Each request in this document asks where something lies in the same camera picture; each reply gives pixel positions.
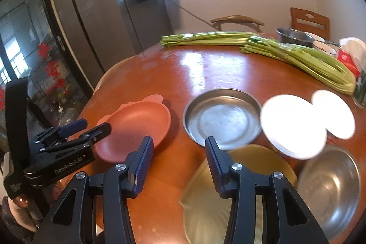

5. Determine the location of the red packaging bag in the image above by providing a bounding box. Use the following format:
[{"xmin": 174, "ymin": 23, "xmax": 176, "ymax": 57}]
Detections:
[{"xmin": 336, "ymin": 50, "xmax": 361, "ymax": 79}]

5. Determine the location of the white plastic bag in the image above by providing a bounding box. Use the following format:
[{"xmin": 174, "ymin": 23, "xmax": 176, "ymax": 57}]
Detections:
[{"xmin": 339, "ymin": 37, "xmax": 366, "ymax": 69}]

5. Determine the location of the red paper bowl near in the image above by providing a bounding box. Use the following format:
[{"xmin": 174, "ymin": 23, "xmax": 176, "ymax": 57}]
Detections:
[{"xmin": 260, "ymin": 94, "xmax": 327, "ymax": 160}]

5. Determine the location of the curved wooden chair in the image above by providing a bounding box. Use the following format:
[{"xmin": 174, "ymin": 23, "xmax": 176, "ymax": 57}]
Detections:
[{"xmin": 210, "ymin": 15, "xmax": 265, "ymax": 33}]

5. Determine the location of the red paper bowl far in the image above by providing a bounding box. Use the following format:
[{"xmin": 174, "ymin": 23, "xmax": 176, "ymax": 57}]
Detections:
[{"xmin": 311, "ymin": 90, "xmax": 355, "ymax": 140}]

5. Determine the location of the steel bowl at back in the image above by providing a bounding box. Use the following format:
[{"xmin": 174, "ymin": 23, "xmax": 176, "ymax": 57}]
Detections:
[{"xmin": 276, "ymin": 27, "xmax": 313, "ymax": 48}]

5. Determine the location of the celery bunch left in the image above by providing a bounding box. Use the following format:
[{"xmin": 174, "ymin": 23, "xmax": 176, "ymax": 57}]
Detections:
[{"xmin": 160, "ymin": 32, "xmax": 259, "ymax": 47}]

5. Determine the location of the white ceramic bowl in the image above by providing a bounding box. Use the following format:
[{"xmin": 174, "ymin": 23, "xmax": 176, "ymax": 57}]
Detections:
[{"xmin": 305, "ymin": 32, "xmax": 325, "ymax": 43}]

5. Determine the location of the left hand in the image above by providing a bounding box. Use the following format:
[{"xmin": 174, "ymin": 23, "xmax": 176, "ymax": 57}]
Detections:
[{"xmin": 1, "ymin": 152, "xmax": 43, "ymax": 233}]

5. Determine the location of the stainless steel bowl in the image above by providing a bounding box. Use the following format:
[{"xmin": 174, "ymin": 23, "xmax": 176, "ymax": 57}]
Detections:
[{"xmin": 296, "ymin": 145, "xmax": 361, "ymax": 241}]

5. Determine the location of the glass sliding door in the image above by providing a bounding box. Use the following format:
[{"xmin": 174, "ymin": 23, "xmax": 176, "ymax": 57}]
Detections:
[{"xmin": 1, "ymin": 0, "xmax": 91, "ymax": 137}]

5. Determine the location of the white bowl with food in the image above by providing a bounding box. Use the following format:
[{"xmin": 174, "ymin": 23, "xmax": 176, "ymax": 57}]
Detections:
[{"xmin": 313, "ymin": 40, "xmax": 337, "ymax": 57}]

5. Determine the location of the stainless steel plate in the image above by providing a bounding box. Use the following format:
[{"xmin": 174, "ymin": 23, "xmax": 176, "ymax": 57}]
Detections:
[{"xmin": 182, "ymin": 88, "xmax": 262, "ymax": 150}]

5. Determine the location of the wooden chair with backrest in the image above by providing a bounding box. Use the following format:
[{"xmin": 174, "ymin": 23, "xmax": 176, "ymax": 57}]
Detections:
[{"xmin": 290, "ymin": 7, "xmax": 330, "ymax": 40}]

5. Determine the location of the red paper bowl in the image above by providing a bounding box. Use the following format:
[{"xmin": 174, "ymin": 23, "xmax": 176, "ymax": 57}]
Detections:
[
  {"xmin": 311, "ymin": 90, "xmax": 355, "ymax": 140},
  {"xmin": 260, "ymin": 94, "xmax": 327, "ymax": 160}
]

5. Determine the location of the celery bunch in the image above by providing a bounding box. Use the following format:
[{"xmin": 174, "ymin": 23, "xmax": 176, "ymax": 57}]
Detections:
[
  {"xmin": 160, "ymin": 32, "xmax": 259, "ymax": 47},
  {"xmin": 240, "ymin": 36, "xmax": 356, "ymax": 95}
]

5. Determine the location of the grey refrigerator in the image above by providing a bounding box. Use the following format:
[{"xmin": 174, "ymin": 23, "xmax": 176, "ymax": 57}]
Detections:
[{"xmin": 53, "ymin": 0, "xmax": 142, "ymax": 88}]

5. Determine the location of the pink plastic plate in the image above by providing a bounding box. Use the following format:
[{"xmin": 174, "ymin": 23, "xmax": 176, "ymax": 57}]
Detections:
[{"xmin": 95, "ymin": 94, "xmax": 171, "ymax": 164}]

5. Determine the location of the green plastic bottle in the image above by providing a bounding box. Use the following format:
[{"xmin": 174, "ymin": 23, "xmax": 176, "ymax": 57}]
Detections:
[{"xmin": 353, "ymin": 68, "xmax": 366, "ymax": 108}]

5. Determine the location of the celery bunch right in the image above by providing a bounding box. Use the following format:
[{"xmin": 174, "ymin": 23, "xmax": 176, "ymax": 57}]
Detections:
[{"xmin": 240, "ymin": 36, "xmax": 356, "ymax": 95}]

